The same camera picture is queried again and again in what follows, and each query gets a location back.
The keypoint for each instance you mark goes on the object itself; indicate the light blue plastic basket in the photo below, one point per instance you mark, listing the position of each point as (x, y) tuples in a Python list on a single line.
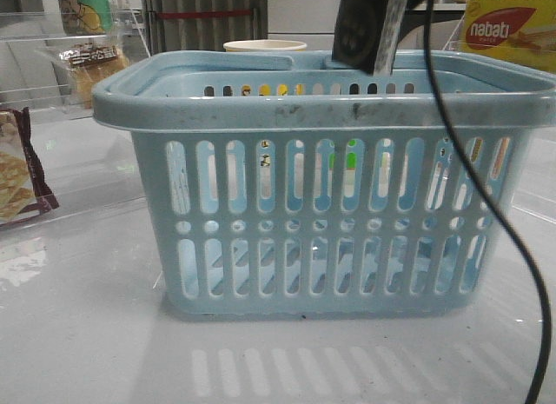
[(287, 183)]

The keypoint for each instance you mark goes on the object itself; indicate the cream paper cup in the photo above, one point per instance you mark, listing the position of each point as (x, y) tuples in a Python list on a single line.
[(264, 45)]

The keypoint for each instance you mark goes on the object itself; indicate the green cartoon snack package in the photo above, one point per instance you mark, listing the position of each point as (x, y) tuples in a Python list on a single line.
[(85, 17)]

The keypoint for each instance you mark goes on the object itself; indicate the clear acrylic shelf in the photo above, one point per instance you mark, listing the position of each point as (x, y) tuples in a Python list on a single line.
[(35, 72)]

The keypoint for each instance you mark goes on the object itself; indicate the brown cracker snack bag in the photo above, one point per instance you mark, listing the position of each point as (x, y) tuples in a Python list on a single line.
[(25, 193)]

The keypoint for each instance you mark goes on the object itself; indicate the white cabinet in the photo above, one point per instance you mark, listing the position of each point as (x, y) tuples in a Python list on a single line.
[(308, 21)]

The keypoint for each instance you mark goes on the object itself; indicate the yellow Nabati wafer box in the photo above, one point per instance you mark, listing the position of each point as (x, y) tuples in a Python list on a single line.
[(516, 31)]

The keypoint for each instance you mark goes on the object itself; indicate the bagged bread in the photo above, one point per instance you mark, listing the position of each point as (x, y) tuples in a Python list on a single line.
[(87, 65)]

